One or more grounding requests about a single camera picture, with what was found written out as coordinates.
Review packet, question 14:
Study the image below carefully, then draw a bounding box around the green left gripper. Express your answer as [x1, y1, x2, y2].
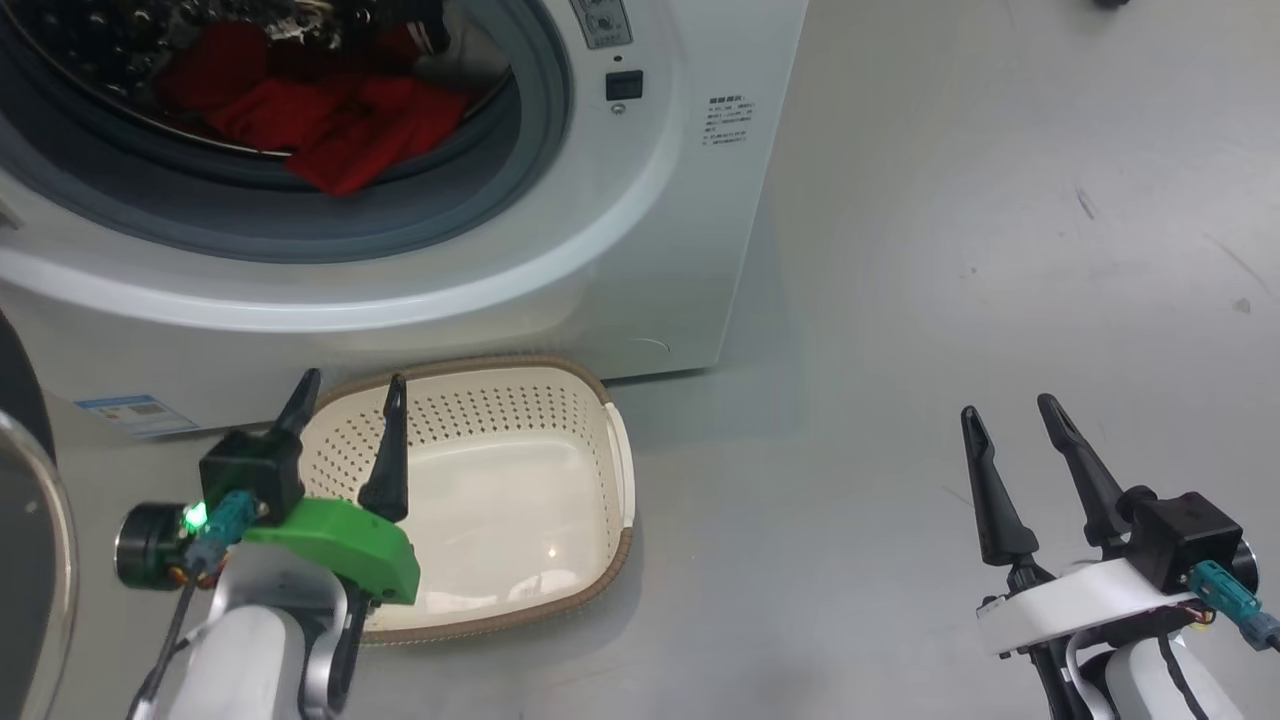
[243, 368, 421, 607]

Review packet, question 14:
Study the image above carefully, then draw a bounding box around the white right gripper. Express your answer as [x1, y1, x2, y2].
[960, 393, 1201, 658]

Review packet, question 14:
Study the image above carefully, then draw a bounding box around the red jersey with white trim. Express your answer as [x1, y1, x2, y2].
[205, 75, 471, 198]

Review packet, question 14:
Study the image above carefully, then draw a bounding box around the dark round washing machine door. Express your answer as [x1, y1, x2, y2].
[0, 310, 79, 720]

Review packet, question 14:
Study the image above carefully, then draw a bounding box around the cream perforated laundry basket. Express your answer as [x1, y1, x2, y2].
[296, 355, 637, 644]

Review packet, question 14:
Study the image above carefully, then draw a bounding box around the white front-load washing machine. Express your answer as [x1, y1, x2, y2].
[0, 0, 809, 441]

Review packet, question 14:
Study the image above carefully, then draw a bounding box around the blue energy label sticker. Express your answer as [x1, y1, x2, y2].
[75, 394, 201, 439]

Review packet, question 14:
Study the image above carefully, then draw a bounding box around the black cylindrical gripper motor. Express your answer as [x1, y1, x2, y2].
[114, 500, 201, 591]

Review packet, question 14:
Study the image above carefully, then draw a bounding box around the printed text label on washer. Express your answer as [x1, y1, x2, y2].
[703, 95, 758, 148]

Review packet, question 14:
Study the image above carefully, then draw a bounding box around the warning sticker on washer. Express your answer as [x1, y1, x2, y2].
[568, 0, 634, 50]

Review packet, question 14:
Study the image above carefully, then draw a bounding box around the teal left cable connector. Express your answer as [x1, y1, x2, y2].
[183, 490, 259, 576]

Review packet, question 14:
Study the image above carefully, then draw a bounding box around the teal cable connector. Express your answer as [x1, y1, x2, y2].
[183, 490, 259, 576]
[1188, 560, 1280, 651]

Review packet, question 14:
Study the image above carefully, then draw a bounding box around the teal right cable connector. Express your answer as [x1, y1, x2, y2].
[1188, 560, 1280, 651]

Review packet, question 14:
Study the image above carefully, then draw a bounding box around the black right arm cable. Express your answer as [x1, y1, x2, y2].
[1155, 635, 1216, 720]

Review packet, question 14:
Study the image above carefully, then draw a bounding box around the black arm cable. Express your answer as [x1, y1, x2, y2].
[1155, 635, 1216, 720]
[125, 575, 201, 720]

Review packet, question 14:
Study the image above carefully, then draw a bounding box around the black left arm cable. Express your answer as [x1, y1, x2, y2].
[125, 575, 201, 720]

